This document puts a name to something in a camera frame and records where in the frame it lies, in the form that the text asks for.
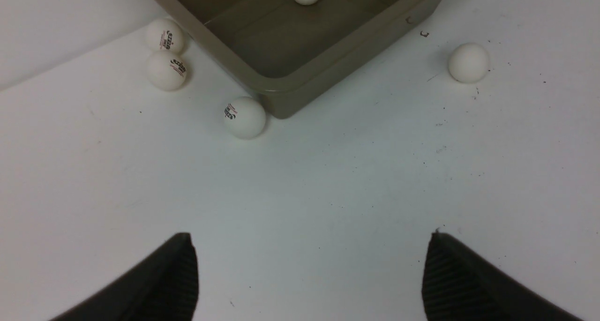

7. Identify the white logo ball behind bin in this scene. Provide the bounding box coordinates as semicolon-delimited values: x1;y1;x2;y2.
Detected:
144;18;186;53

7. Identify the tan plastic rectangular bin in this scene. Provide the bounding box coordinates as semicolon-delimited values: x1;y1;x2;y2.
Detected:
154;0;442;119

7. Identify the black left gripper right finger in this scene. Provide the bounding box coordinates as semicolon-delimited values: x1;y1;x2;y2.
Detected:
421;231;577;321

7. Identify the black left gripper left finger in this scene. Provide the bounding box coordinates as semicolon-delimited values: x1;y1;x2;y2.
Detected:
56;232;199;321

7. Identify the white logo ball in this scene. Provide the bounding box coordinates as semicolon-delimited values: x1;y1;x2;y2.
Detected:
144;18;186;53
224;97;267;140
145;51;189;92

